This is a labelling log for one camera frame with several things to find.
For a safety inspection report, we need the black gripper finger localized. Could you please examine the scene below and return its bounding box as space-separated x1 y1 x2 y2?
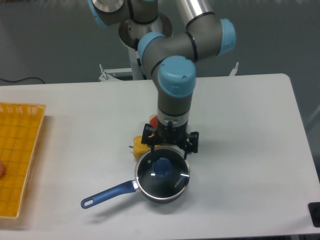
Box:
182 131 199 160
141 123 158 154

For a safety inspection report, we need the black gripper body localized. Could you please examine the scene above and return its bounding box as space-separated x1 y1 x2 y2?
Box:
155 120 188 147

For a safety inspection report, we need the glass lid with blue knob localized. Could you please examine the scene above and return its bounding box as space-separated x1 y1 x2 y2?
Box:
134 146 191 203

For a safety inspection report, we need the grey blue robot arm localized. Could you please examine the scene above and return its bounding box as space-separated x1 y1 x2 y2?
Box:
88 0 237 155

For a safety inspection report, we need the red bell pepper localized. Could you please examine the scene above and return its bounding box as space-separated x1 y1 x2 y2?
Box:
149 116 158 129

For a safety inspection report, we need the yellow bell pepper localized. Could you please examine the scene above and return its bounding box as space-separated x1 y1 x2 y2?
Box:
129 135 151 160

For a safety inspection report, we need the beige bread piece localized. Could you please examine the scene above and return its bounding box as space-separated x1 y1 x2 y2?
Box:
149 114 157 121

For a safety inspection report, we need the yellow woven basket tray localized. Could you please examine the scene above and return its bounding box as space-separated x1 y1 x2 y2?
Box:
0 102 46 219

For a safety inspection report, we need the black device at table edge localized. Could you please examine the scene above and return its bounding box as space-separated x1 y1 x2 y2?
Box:
308 202 320 228

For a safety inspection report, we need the blue handled saucepan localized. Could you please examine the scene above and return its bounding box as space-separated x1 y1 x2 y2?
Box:
80 146 192 210

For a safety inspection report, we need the black floor cable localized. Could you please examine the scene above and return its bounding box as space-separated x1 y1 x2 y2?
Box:
0 76 46 84

